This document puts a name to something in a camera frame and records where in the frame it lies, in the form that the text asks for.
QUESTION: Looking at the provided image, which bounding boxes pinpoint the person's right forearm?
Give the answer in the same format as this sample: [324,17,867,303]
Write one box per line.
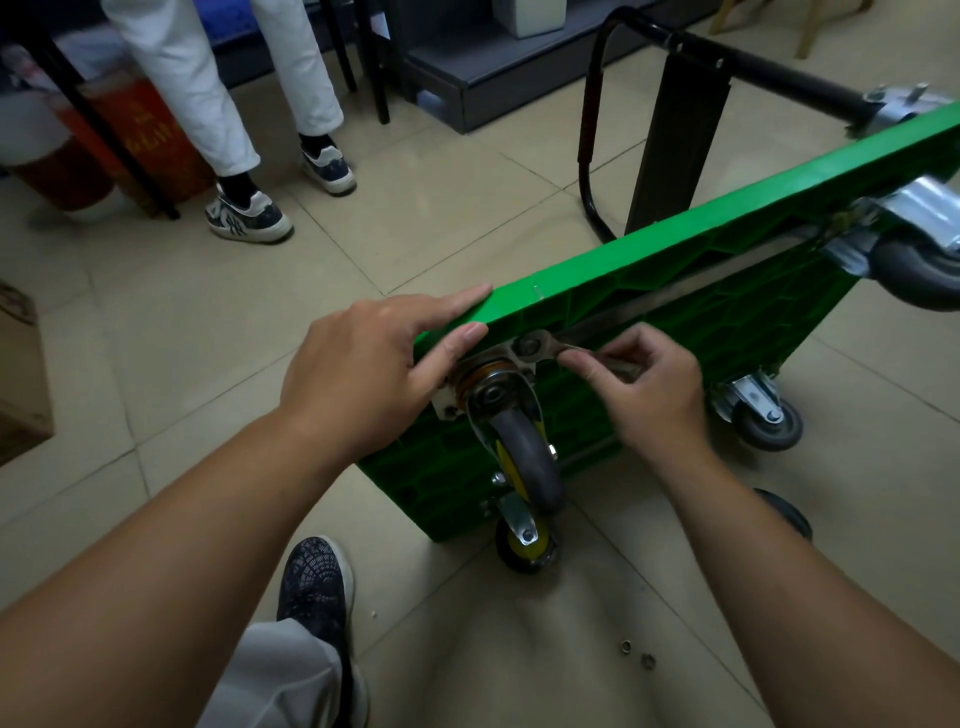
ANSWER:
[659,442,960,728]

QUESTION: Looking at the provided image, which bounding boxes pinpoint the person's dark shoe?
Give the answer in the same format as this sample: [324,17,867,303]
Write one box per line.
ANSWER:
[275,534,370,728]

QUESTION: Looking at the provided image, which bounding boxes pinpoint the blue plastic crate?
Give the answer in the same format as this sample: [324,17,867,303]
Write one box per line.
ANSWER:
[193,0,260,43]

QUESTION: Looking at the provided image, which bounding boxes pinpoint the green platform trolley deck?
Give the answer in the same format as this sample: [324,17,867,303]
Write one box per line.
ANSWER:
[356,5,960,544]

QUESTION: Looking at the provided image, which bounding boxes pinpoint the person's left hand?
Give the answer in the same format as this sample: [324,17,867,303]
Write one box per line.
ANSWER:
[277,283,494,470]

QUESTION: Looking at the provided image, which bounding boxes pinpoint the brown cardboard box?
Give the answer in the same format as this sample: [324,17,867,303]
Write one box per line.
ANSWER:
[0,279,56,468]

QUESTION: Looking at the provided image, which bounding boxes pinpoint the wooden stool legs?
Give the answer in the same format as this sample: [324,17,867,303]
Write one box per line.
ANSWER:
[708,0,875,61]

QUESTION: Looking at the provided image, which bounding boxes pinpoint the person's right hand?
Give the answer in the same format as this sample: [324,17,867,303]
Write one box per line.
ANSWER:
[556,322,718,470]

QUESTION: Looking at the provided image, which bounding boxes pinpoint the white box on shelf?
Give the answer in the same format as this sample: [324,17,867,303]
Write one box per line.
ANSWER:
[491,0,569,40]

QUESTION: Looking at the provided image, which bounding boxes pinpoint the person's light trousers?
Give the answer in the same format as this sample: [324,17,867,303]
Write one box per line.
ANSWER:
[194,618,346,728]

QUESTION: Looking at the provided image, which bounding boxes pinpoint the silver wrench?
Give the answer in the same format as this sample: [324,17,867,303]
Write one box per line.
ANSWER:
[513,329,646,380]

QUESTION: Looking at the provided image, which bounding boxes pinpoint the person's left forearm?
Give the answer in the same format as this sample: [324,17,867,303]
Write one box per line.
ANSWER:
[0,412,354,728]

